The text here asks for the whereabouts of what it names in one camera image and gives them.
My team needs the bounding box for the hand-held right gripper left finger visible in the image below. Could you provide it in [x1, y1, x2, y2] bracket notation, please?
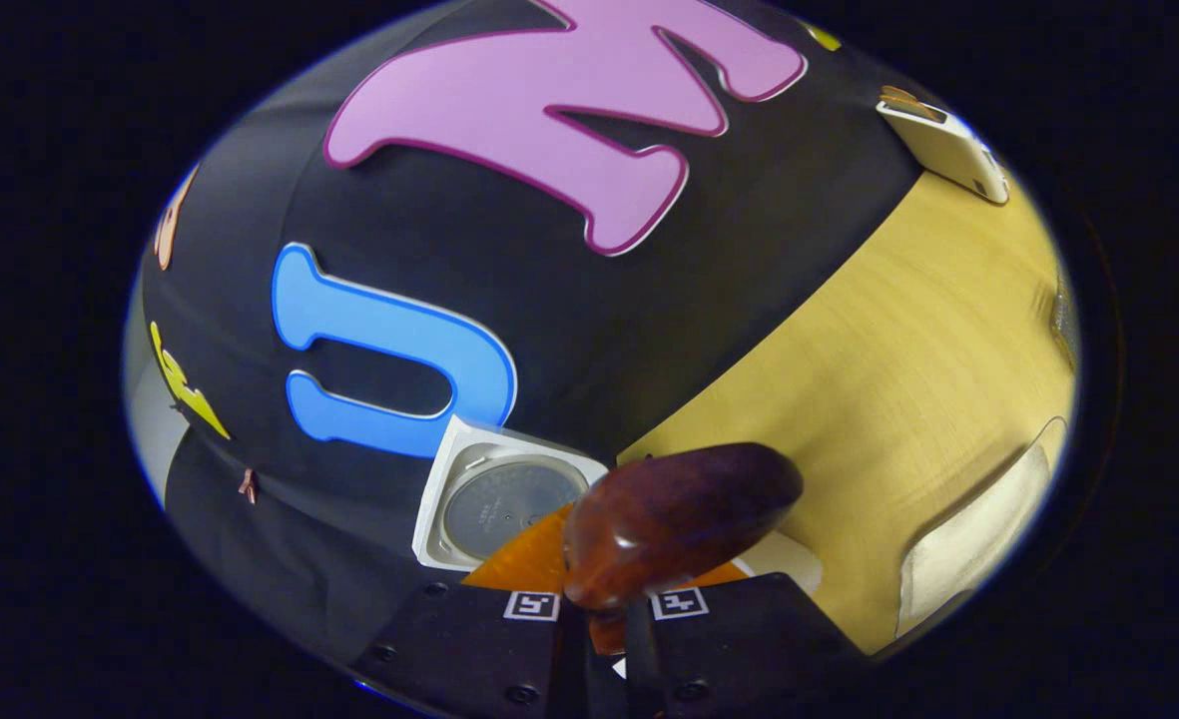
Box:
[349, 504, 590, 719]

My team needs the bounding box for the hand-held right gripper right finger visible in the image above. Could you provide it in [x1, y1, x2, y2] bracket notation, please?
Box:
[624, 559, 870, 719]

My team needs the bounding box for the brown wooden spoon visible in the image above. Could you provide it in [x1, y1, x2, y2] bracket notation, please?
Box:
[562, 442, 805, 655]

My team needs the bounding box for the white rice cooker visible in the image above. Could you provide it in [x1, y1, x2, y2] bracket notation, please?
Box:
[411, 414, 825, 595]

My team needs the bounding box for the clear plastic rice container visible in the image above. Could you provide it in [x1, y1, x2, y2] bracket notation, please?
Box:
[893, 414, 1069, 640]

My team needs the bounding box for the pile of white rice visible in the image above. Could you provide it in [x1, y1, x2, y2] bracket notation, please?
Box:
[898, 449, 1049, 635]

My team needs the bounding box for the black backdrop cloth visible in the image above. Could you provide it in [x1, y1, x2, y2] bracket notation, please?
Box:
[140, 0, 924, 665]

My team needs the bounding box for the white toaster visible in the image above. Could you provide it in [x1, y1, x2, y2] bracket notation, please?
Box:
[876, 85, 1011, 206]

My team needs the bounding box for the brown toast slice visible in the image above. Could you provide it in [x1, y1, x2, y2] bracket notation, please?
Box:
[879, 85, 949, 121]

